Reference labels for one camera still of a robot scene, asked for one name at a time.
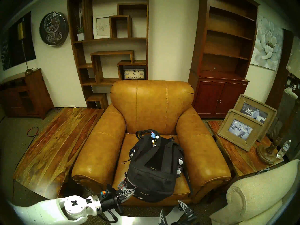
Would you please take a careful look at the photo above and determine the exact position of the black zippered backpack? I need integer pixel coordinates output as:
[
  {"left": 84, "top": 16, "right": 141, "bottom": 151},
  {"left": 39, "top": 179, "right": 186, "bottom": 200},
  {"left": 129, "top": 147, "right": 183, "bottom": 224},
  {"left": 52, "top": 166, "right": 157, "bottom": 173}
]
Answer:
[{"left": 121, "top": 130, "right": 194, "bottom": 203}]

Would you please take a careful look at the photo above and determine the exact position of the small potted plant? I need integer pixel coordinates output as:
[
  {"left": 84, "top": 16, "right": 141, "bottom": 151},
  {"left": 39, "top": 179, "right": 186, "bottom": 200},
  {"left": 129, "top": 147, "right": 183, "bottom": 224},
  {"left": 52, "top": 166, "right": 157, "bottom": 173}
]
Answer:
[{"left": 75, "top": 9, "right": 86, "bottom": 41}]

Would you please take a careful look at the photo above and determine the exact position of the long striped wood coffee table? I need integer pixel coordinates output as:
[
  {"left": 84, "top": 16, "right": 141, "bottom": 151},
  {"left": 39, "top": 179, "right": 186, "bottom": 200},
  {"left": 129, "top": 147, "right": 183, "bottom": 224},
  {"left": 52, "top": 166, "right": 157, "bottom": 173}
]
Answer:
[{"left": 13, "top": 107, "right": 105, "bottom": 199}]

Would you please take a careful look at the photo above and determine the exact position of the rustic wood side table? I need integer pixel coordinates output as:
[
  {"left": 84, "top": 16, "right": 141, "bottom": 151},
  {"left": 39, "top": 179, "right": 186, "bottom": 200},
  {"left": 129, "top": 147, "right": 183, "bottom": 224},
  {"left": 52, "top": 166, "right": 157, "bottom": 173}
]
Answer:
[{"left": 206, "top": 120, "right": 284, "bottom": 180}]

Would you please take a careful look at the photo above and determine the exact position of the turned wood table lamp base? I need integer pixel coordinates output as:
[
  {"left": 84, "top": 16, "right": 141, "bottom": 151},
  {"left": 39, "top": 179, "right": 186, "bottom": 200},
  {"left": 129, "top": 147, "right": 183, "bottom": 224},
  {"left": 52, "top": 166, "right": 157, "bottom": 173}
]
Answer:
[{"left": 257, "top": 103, "right": 300, "bottom": 165}]

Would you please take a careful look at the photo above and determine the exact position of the white framed certificate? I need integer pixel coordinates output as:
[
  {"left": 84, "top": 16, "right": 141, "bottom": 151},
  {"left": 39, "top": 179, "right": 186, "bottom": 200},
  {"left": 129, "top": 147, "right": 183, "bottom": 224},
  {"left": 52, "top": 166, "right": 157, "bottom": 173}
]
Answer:
[{"left": 93, "top": 14, "right": 114, "bottom": 39}]

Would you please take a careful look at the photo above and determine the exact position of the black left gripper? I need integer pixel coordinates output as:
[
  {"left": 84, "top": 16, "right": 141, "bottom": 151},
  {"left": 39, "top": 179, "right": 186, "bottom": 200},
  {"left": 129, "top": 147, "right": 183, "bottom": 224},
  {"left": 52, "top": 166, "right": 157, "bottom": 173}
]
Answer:
[{"left": 98, "top": 185, "right": 136, "bottom": 214}]

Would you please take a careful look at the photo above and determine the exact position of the round black wall clock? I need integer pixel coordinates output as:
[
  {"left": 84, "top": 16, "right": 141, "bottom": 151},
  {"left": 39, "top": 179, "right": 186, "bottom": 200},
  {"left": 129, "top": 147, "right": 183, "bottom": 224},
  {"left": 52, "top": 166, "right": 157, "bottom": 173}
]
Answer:
[{"left": 39, "top": 12, "right": 69, "bottom": 46}]

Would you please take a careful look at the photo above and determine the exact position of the cherry wood bookcase cabinet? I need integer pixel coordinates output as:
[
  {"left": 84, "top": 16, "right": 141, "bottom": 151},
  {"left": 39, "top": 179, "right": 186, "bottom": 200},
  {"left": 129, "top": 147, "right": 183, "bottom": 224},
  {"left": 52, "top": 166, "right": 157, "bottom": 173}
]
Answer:
[{"left": 187, "top": 0, "right": 260, "bottom": 119}]

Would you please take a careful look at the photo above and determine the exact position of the open geometric wooden shelf unit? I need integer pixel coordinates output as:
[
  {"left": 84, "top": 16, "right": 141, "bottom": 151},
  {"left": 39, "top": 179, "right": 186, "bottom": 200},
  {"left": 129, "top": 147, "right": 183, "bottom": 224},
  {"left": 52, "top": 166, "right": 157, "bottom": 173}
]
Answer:
[{"left": 67, "top": 0, "right": 150, "bottom": 109}]

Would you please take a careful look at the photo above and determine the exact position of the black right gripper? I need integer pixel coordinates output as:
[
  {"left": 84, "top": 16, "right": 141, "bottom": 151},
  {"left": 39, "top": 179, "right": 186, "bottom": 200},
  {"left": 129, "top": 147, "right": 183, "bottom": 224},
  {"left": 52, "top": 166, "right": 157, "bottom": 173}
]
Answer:
[{"left": 159, "top": 200, "right": 197, "bottom": 225}]

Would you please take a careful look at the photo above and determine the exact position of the large weathered wood photo frame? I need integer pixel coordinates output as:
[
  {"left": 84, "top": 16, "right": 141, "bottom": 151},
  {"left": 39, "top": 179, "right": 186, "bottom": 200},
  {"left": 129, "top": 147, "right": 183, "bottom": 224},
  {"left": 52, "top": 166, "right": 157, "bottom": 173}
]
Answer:
[{"left": 233, "top": 94, "right": 278, "bottom": 142}]

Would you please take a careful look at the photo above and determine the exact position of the white flower canvas painting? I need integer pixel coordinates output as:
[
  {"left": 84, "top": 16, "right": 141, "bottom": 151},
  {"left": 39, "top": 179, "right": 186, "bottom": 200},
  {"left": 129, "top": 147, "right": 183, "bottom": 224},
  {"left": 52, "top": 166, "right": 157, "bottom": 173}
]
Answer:
[{"left": 250, "top": 15, "right": 284, "bottom": 71}]

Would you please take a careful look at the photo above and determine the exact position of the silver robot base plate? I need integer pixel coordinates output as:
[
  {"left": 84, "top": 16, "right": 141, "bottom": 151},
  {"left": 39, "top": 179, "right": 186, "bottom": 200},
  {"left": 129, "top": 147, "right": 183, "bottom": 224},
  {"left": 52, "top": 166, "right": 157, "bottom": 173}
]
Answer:
[{"left": 103, "top": 202, "right": 185, "bottom": 225}]

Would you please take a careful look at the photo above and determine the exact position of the tan leather armchair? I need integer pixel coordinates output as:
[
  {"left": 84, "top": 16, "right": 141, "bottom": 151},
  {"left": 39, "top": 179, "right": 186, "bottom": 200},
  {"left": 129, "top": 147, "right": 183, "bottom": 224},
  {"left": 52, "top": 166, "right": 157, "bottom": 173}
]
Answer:
[{"left": 71, "top": 80, "right": 232, "bottom": 206}]

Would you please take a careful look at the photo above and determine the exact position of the dark zebra wall art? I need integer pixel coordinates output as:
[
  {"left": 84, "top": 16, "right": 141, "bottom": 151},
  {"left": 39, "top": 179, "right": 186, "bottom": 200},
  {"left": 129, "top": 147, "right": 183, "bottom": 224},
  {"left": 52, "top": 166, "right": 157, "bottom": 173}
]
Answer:
[{"left": 0, "top": 11, "right": 37, "bottom": 71}]

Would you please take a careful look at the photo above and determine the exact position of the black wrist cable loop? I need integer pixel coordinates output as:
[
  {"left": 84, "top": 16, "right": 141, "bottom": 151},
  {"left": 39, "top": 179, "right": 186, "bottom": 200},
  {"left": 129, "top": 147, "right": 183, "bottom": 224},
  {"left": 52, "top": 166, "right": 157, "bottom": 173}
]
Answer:
[{"left": 98, "top": 208, "right": 119, "bottom": 224}]

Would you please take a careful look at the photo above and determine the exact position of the rectangular roman numeral clock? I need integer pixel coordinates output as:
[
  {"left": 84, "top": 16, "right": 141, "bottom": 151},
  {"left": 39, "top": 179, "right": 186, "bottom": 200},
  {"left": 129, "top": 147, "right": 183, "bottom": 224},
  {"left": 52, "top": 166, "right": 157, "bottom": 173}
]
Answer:
[{"left": 123, "top": 69, "right": 145, "bottom": 80}]

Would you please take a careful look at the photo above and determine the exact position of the clear plastic water bottle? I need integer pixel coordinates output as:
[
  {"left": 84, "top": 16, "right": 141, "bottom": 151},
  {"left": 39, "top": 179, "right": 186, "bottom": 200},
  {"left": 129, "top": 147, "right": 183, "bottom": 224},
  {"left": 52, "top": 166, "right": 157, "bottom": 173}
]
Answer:
[{"left": 276, "top": 139, "right": 292, "bottom": 160}]

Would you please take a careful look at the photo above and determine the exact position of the red floor cable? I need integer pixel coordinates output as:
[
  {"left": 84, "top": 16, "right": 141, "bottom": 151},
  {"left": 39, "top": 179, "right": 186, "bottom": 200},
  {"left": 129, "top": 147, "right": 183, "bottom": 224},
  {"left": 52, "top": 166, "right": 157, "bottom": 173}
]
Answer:
[{"left": 27, "top": 127, "right": 41, "bottom": 137}]

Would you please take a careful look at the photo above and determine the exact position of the gold shade slim lamp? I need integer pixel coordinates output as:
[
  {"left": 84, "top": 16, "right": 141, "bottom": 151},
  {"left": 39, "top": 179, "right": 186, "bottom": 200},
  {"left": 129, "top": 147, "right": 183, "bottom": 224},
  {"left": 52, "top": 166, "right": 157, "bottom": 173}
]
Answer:
[{"left": 18, "top": 19, "right": 34, "bottom": 75}]

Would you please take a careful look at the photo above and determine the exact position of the small weathered wood photo frame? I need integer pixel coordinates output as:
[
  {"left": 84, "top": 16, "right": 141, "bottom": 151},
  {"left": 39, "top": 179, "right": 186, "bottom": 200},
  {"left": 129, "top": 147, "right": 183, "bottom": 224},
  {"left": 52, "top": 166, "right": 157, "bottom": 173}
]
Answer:
[{"left": 217, "top": 109, "right": 265, "bottom": 152}]

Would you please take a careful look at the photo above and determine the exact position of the dark wood sideboard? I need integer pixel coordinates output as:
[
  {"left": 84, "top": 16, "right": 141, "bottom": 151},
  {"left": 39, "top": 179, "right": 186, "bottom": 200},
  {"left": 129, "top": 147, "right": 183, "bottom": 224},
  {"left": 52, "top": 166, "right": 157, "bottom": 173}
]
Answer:
[{"left": 0, "top": 68, "right": 55, "bottom": 120}]

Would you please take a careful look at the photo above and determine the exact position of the grey upholstered chair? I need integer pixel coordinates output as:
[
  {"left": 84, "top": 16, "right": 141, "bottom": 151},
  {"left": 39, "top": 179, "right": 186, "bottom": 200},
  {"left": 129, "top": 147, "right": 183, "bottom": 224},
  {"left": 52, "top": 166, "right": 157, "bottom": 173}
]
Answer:
[{"left": 273, "top": 87, "right": 299, "bottom": 143}]

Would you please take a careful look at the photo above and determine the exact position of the blue keychain charm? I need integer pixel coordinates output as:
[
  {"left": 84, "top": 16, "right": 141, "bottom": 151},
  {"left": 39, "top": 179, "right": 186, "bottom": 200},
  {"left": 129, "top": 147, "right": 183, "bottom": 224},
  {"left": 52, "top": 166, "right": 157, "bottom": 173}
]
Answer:
[{"left": 150, "top": 132, "right": 160, "bottom": 147}]

